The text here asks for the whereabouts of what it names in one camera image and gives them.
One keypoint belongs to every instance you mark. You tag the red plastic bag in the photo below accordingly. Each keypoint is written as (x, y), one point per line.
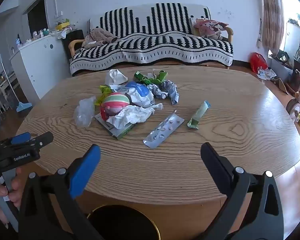
(258, 61)

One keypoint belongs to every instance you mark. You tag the black gold-rimmed trash bin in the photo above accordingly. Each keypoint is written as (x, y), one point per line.
(122, 225)

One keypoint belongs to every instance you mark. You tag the beige curtain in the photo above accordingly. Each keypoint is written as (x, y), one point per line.
(272, 17)

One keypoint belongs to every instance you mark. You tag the crumpled silver foil wrapper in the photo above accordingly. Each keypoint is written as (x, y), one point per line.
(170, 90)

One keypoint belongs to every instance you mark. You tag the black box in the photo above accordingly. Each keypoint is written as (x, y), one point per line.
(72, 36)

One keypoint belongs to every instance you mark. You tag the wooden sofa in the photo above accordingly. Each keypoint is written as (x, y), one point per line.
(73, 45)

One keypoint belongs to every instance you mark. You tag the green tube-shaped wrapper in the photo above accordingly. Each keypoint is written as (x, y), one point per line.
(200, 113)

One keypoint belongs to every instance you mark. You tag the yellow green wrapper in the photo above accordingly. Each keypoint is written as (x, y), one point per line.
(105, 90)

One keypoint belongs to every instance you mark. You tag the blue broom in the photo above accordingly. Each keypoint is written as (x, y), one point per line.
(23, 107)

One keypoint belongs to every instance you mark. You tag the green white carton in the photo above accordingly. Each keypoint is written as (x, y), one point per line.
(120, 133)

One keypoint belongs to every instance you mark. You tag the torn green carton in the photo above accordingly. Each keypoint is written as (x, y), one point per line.
(140, 75)

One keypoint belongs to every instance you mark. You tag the person's left hand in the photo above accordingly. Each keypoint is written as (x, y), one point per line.
(17, 187)

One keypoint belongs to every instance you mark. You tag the silver pill blister pack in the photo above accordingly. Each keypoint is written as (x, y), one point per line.
(162, 131)

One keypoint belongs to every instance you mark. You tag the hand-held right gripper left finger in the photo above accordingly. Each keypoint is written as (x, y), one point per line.
(85, 172)

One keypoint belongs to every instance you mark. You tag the striped red green ball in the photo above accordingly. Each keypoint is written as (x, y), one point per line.
(116, 101)

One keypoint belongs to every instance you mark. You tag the blue white plastic bag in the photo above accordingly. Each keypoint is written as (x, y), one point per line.
(140, 92)

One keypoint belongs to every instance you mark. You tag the cluster of small bottles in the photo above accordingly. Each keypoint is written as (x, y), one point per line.
(40, 33)

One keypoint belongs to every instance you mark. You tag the clear plastic bag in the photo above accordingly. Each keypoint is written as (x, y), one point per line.
(83, 112)

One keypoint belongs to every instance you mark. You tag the yellow toy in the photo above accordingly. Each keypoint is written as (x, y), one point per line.
(62, 25)

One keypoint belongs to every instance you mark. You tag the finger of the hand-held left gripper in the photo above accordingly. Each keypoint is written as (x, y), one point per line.
(45, 138)
(21, 138)

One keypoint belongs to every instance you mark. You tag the child's tricycle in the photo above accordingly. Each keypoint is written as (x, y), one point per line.
(293, 105)

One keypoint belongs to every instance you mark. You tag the white cabinet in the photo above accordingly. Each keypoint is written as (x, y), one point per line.
(35, 67)

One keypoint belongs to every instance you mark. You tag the white tissue paper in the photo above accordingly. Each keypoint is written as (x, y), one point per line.
(130, 116)

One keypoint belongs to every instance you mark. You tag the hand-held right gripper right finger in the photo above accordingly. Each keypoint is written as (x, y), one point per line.
(215, 165)

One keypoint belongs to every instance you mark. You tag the brown garment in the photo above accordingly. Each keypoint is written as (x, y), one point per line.
(100, 36)

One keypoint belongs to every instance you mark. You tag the crumpled papers on floor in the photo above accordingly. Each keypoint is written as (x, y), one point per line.
(266, 74)

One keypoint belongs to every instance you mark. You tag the dark round pot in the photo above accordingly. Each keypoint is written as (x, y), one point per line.
(283, 56)

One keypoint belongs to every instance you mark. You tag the pink cartoon pillow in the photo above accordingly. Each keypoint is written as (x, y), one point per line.
(210, 27)

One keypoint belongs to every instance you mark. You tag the black white striped blanket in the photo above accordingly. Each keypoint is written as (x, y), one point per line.
(152, 45)

